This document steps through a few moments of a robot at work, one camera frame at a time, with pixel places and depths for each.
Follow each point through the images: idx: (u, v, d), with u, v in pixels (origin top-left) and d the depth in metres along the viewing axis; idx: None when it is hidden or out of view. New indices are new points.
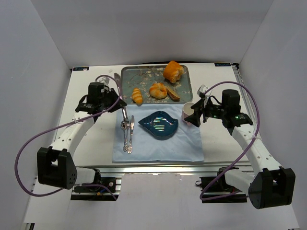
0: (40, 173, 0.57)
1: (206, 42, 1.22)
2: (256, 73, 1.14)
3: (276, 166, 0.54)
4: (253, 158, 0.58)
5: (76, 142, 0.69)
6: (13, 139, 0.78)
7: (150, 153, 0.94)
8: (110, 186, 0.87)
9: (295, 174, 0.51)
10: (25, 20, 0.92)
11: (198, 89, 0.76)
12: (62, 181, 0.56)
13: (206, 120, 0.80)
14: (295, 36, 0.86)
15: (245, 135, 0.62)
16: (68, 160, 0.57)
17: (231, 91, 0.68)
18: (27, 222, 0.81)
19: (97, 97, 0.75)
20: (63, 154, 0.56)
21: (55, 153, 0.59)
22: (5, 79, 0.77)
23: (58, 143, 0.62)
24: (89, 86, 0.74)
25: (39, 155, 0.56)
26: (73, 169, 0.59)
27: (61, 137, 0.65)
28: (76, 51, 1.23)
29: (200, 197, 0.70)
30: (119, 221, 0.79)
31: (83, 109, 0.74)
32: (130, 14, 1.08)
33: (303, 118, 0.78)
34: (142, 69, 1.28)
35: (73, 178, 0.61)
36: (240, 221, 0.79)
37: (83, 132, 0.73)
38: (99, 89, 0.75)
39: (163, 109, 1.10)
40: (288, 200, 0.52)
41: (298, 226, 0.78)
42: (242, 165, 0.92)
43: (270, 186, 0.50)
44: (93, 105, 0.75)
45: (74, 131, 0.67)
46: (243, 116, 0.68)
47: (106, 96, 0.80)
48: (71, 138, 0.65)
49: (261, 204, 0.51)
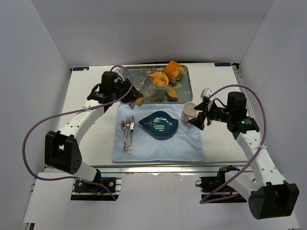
0: (48, 154, 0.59)
1: (206, 42, 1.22)
2: (256, 73, 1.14)
3: (279, 180, 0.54)
4: (257, 169, 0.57)
5: (85, 129, 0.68)
6: (13, 139, 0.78)
7: (150, 153, 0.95)
8: (110, 186, 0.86)
9: (298, 189, 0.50)
10: (24, 18, 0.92)
11: (202, 93, 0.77)
12: (67, 166, 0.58)
13: (209, 123, 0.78)
14: (295, 36, 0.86)
15: (251, 143, 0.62)
16: (74, 147, 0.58)
17: (237, 94, 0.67)
18: (27, 222, 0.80)
19: (110, 86, 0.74)
20: (70, 140, 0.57)
21: (63, 136, 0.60)
22: (5, 79, 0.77)
23: (66, 129, 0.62)
24: (102, 74, 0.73)
25: (47, 138, 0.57)
26: (78, 155, 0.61)
27: (69, 123, 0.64)
28: (76, 51, 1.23)
29: (201, 201, 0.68)
30: (119, 222, 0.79)
31: (95, 97, 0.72)
32: (130, 14, 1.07)
33: (303, 118, 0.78)
34: (142, 69, 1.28)
35: (78, 163, 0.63)
36: (240, 221, 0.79)
37: (92, 120, 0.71)
38: (112, 78, 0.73)
39: (164, 109, 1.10)
40: (288, 212, 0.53)
41: (298, 226, 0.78)
42: (243, 165, 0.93)
43: (272, 200, 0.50)
44: (105, 95, 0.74)
45: (83, 118, 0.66)
46: (250, 120, 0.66)
47: (120, 86, 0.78)
48: (79, 125, 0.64)
49: (261, 214, 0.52)
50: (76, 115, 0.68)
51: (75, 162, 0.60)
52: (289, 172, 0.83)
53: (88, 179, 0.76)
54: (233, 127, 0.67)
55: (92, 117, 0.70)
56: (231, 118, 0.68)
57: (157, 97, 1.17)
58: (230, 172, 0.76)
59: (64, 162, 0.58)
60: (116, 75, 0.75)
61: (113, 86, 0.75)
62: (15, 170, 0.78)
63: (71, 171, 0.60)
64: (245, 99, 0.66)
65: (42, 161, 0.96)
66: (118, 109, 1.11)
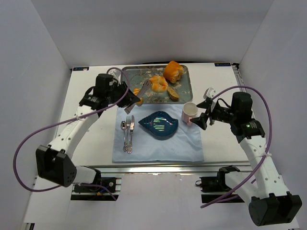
0: (41, 168, 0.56)
1: (206, 42, 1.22)
2: (256, 73, 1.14)
3: (283, 191, 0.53)
4: (261, 178, 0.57)
5: (77, 140, 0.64)
6: (13, 140, 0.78)
7: (150, 153, 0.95)
8: (110, 186, 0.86)
9: (301, 201, 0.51)
10: (24, 19, 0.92)
11: (205, 94, 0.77)
12: (61, 181, 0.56)
13: (212, 122, 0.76)
14: (295, 37, 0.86)
15: (255, 150, 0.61)
16: (65, 163, 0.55)
17: (242, 96, 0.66)
18: (27, 222, 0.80)
19: (104, 90, 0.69)
20: (61, 156, 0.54)
21: (54, 150, 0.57)
22: (5, 79, 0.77)
23: (56, 143, 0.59)
24: (97, 77, 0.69)
25: (38, 153, 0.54)
26: (72, 167, 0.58)
27: (61, 135, 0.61)
28: (76, 51, 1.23)
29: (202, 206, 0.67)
30: (119, 222, 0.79)
31: (88, 103, 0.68)
32: (130, 14, 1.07)
33: (303, 118, 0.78)
34: (142, 69, 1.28)
35: (73, 174, 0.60)
36: (240, 221, 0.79)
37: (85, 128, 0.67)
38: (107, 82, 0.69)
39: (164, 109, 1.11)
40: (288, 220, 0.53)
41: (298, 227, 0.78)
42: (243, 165, 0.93)
43: (274, 211, 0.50)
44: (99, 99, 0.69)
45: (75, 129, 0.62)
46: (255, 124, 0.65)
47: (115, 89, 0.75)
48: (71, 137, 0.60)
49: (261, 222, 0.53)
50: (67, 125, 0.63)
51: (69, 175, 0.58)
52: (289, 172, 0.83)
53: (88, 181, 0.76)
54: (237, 130, 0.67)
55: (85, 126, 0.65)
56: (236, 120, 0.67)
57: (157, 97, 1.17)
58: (230, 174, 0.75)
59: (58, 177, 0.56)
60: (111, 78, 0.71)
61: (108, 90, 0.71)
62: (16, 170, 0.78)
63: (64, 184, 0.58)
64: (251, 102, 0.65)
65: None
66: (119, 109, 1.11)
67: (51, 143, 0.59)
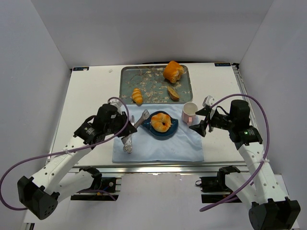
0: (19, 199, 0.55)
1: (206, 42, 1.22)
2: (256, 73, 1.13)
3: (281, 197, 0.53)
4: (259, 184, 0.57)
5: (63, 175, 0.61)
6: (13, 140, 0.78)
7: (150, 153, 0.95)
8: (110, 186, 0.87)
9: (300, 206, 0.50)
10: (24, 19, 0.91)
11: (204, 100, 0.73)
12: (37, 214, 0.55)
13: (211, 130, 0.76)
14: (295, 37, 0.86)
15: (253, 156, 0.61)
16: (42, 201, 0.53)
17: (240, 102, 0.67)
18: (27, 222, 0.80)
19: (103, 123, 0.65)
20: (39, 194, 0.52)
21: (35, 185, 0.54)
22: (5, 79, 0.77)
23: (39, 177, 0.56)
24: (100, 108, 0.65)
25: (18, 185, 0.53)
26: (52, 201, 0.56)
27: (45, 168, 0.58)
28: (76, 51, 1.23)
29: (203, 210, 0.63)
30: (119, 222, 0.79)
31: (82, 133, 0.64)
32: (130, 14, 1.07)
33: (303, 119, 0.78)
34: (142, 69, 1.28)
35: (53, 207, 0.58)
36: (239, 221, 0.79)
37: (73, 163, 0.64)
38: (109, 114, 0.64)
39: (164, 109, 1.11)
40: (288, 226, 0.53)
41: (298, 227, 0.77)
42: (243, 165, 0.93)
43: (273, 215, 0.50)
44: (96, 131, 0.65)
45: (61, 164, 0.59)
46: (253, 131, 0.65)
47: (115, 120, 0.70)
48: (54, 172, 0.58)
49: (261, 228, 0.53)
50: (55, 157, 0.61)
51: (48, 208, 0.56)
52: (289, 172, 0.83)
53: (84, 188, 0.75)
54: (235, 137, 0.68)
55: (70, 163, 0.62)
56: (234, 127, 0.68)
57: (157, 97, 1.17)
58: (230, 174, 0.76)
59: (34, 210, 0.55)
60: (115, 110, 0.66)
61: (108, 123, 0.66)
62: (16, 171, 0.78)
63: (41, 217, 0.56)
64: (248, 109, 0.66)
65: (41, 162, 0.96)
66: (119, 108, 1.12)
67: (33, 176, 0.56)
